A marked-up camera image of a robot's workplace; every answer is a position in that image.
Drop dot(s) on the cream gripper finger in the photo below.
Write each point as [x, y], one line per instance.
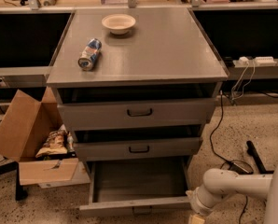
[195, 219]

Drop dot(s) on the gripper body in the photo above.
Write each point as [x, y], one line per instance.
[195, 202]

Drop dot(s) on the grey bottom drawer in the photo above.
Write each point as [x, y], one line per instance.
[137, 187]

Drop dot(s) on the grey drawer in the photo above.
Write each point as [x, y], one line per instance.
[100, 108]
[138, 143]
[137, 187]

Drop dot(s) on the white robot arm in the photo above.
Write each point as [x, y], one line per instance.
[218, 185]

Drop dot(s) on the grey top drawer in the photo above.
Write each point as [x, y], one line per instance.
[100, 108]

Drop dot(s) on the grey middle drawer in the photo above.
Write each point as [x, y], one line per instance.
[138, 143]

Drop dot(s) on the grey drawer cabinet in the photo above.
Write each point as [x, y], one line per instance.
[166, 46]

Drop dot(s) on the black power adapter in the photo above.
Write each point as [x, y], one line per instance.
[238, 169]

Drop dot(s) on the black floor stand bar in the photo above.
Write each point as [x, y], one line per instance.
[251, 150]

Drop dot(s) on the snack chip bag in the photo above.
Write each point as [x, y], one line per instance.
[54, 144]

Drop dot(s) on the white power strip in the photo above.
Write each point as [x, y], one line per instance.
[258, 61]

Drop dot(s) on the blue and white can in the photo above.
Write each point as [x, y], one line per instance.
[90, 54]

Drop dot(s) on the open cardboard box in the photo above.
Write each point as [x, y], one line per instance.
[24, 129]

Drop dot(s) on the white bowl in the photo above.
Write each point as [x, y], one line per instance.
[118, 24]

